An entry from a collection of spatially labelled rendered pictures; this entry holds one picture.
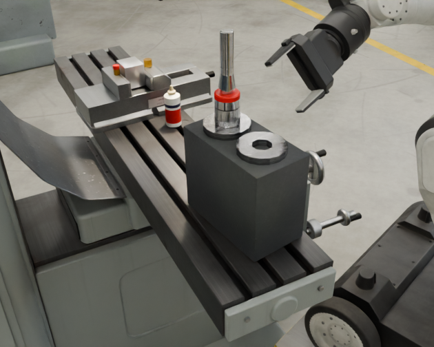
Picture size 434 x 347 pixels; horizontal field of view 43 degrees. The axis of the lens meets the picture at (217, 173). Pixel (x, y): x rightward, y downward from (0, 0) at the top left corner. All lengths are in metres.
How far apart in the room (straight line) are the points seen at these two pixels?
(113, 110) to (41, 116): 2.22
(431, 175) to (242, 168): 0.53
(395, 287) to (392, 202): 1.32
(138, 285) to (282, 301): 0.62
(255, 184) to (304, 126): 2.45
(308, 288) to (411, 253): 0.66
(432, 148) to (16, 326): 1.01
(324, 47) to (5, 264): 0.80
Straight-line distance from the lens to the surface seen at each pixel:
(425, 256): 1.62
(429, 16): 1.25
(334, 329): 1.49
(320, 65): 1.03
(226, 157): 0.94
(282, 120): 3.38
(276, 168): 0.91
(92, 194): 1.29
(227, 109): 0.97
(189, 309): 1.67
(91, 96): 1.45
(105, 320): 1.55
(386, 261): 1.57
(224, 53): 0.94
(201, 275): 0.98
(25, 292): 1.34
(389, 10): 1.11
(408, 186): 2.92
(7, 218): 1.23
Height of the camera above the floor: 1.64
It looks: 35 degrees down
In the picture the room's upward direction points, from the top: 1 degrees counter-clockwise
